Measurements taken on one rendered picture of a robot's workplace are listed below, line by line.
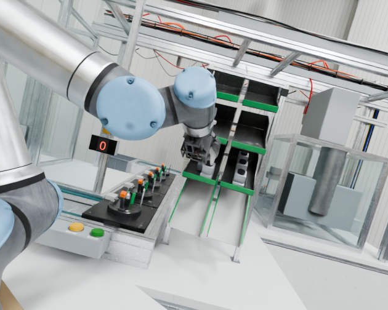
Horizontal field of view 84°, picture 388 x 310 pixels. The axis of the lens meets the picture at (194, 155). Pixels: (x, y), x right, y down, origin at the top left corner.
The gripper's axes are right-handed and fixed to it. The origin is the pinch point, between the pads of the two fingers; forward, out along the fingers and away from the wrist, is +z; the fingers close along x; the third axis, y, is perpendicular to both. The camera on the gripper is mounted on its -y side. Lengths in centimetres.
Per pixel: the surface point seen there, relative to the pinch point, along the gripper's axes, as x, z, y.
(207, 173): 2.7, 13.4, 3.0
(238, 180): 14.7, 15.2, 1.6
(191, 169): -4.5, 18.6, 1.6
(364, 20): 175, 217, -420
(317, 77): 62, 86, -130
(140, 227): -15.4, 18.0, 29.0
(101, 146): -48, 23, 2
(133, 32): -48, 3, -49
